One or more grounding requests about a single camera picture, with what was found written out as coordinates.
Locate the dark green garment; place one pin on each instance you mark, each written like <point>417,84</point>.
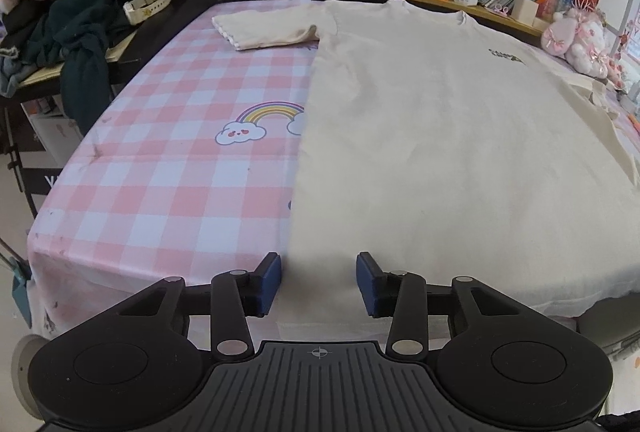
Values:
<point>78,33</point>

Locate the cream square pen holder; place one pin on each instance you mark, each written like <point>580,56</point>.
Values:
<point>524,11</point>

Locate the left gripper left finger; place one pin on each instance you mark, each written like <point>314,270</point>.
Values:
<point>239,294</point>

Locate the cream t-shirt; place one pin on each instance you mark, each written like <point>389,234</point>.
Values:
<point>443,148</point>

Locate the pink white plush toy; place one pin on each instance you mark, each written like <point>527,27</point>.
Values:
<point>578,37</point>

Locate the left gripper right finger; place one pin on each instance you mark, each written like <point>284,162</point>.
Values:
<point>400,297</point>

